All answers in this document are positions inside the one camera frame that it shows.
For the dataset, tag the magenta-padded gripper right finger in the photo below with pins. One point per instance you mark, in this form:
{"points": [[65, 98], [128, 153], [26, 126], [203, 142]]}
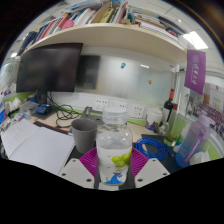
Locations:
{"points": [[140, 161]]}

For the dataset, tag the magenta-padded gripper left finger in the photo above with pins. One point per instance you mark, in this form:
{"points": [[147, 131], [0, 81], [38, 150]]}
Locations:
{"points": [[87, 163]]}

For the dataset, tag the clear plastic water bottle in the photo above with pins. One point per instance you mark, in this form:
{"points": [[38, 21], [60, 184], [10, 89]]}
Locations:
{"points": [[114, 143]]}

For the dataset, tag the large purple water bottle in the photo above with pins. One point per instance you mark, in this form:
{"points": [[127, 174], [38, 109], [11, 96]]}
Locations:
{"points": [[193, 143]]}

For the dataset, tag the black desk mat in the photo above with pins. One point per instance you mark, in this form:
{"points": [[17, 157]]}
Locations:
{"points": [[168, 160]]}

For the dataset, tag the grey ribbed cup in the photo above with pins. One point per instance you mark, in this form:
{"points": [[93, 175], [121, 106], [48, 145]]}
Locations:
{"points": [[83, 135]]}

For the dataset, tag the large white paper sheet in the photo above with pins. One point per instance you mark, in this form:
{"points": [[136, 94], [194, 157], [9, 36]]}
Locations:
{"points": [[18, 133], [43, 150]]}

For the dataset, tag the white ceramic jar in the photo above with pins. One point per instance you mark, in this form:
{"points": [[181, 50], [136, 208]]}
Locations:
{"points": [[154, 117]]}

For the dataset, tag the glass vase with green stems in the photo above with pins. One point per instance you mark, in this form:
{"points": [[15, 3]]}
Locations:
{"points": [[175, 128]]}

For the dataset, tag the crumpled white tissue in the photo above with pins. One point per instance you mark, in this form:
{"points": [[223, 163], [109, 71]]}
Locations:
{"points": [[200, 158]]}

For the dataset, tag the dark wine bottle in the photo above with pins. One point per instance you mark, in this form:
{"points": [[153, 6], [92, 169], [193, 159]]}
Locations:
{"points": [[168, 106]]}

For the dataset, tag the small blue box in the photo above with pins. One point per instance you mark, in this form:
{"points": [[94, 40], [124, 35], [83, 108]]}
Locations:
{"points": [[42, 109]]}

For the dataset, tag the orange sticker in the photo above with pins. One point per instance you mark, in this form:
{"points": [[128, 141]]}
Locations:
{"points": [[150, 81]]}

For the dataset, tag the group photo poster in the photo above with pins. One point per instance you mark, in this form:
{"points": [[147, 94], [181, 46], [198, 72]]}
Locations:
{"points": [[213, 110]]}

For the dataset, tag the blue sticker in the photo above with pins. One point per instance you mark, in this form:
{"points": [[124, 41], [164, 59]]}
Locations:
{"points": [[123, 65]]}

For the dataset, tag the black computer monitor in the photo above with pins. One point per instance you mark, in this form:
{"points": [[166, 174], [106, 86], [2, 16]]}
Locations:
{"points": [[48, 68]]}

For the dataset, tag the purple pennant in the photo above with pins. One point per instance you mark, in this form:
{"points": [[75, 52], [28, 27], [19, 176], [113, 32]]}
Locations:
{"points": [[195, 71]]}

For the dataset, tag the shelf with books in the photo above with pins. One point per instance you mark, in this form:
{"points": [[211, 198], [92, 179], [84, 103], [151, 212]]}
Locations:
{"points": [[110, 36]]}

